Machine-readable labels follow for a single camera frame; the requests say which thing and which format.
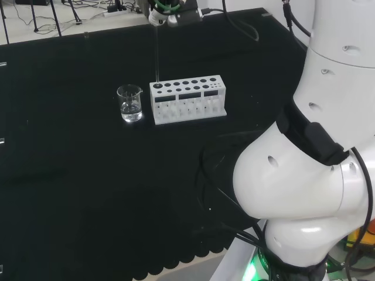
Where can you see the white test tube rack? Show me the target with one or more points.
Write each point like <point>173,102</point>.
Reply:
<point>187,101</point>

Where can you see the black tripod leg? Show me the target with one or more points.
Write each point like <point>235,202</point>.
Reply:
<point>56,20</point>
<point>34,17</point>
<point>4,23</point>
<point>75,13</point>

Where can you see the small clear glass beaker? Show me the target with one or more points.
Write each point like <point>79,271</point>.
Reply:
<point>131,112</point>

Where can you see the clear glass rod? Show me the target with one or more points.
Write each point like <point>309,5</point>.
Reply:
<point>157,55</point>

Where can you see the white power strip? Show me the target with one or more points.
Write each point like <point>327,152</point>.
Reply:
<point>101,14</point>

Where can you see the yellow stop button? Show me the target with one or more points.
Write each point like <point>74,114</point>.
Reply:
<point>363,237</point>

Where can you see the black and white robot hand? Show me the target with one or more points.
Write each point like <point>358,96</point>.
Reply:
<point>187,17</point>

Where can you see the black bench cloth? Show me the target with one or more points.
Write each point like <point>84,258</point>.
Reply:
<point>73,161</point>

